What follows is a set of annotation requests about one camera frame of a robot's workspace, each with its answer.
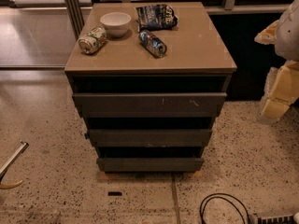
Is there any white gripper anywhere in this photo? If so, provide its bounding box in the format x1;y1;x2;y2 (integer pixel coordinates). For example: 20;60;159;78
257;60;299;124

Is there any grey drawer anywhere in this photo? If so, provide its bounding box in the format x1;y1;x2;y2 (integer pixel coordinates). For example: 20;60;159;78
73;92;226;118
97;158;204;173
89;129;212;147

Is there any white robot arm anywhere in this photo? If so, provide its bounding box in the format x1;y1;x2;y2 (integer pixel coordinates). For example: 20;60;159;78
254;0;299;124

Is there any brown drawer cabinet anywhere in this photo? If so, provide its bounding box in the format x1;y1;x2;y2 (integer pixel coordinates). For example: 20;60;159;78
64;1;238;175

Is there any grey power strip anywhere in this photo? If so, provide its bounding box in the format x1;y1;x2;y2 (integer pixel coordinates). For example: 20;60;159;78
249;215;297;224

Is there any blue silver soda can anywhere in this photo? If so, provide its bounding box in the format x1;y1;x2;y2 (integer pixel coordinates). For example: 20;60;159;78
138;30;167;58

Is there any blue chip bag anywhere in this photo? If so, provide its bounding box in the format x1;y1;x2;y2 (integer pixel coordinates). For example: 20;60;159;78
135;4;178;31

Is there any white ceramic bowl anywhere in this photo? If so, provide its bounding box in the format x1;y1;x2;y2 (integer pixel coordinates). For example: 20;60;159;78
100;12;131;37

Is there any black floor marker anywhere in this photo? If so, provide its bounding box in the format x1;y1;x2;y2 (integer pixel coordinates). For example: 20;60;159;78
108;191;122;196

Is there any green white soda can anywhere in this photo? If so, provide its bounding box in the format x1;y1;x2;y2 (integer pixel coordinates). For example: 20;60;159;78
78;26;107;55

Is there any metal chair leg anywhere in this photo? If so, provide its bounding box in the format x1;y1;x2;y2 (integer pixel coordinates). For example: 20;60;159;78
0;141;29;189

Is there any black cable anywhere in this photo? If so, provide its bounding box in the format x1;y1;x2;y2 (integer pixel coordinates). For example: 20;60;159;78
199;192;250;224

